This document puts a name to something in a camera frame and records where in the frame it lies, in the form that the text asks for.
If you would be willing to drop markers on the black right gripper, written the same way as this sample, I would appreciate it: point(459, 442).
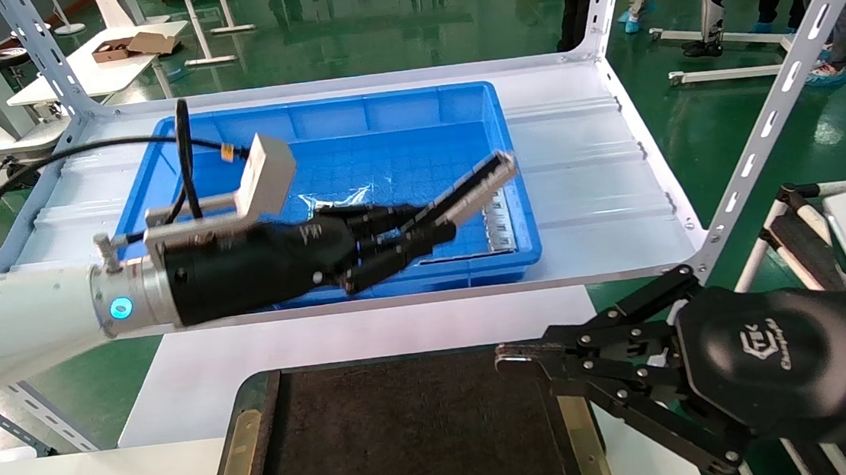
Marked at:
point(778, 359)

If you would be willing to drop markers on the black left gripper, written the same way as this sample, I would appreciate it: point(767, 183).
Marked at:
point(257, 267)

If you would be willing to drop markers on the long grey metal channel part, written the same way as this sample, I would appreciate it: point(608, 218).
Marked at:
point(476, 187)

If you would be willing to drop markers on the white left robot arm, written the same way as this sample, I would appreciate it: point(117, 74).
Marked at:
point(17, 319)

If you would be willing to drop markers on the black container tray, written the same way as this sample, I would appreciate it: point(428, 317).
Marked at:
point(410, 437)

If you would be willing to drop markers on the clear plastic film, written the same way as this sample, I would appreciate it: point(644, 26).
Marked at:
point(335, 199)

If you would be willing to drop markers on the thin metal strip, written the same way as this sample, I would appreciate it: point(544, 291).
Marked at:
point(471, 256)

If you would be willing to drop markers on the flat slotted metal plate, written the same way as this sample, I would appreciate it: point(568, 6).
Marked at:
point(502, 223)

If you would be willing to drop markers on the blue plastic bin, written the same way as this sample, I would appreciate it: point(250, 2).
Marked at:
point(382, 118)

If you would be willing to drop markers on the white black tube stand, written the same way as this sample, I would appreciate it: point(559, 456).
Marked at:
point(794, 239)

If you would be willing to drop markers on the white table with legs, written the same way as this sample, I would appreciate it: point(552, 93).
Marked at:
point(199, 27)

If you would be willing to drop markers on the open cardboard box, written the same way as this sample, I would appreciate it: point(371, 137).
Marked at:
point(112, 50)

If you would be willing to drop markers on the white work table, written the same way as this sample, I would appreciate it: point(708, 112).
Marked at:
point(95, 79)

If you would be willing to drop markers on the white floor stand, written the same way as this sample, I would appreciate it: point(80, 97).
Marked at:
point(68, 27)

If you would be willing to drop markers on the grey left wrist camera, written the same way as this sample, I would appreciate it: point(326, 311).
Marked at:
point(264, 175)

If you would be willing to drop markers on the white floor frame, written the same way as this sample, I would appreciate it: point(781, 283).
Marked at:
point(730, 73)

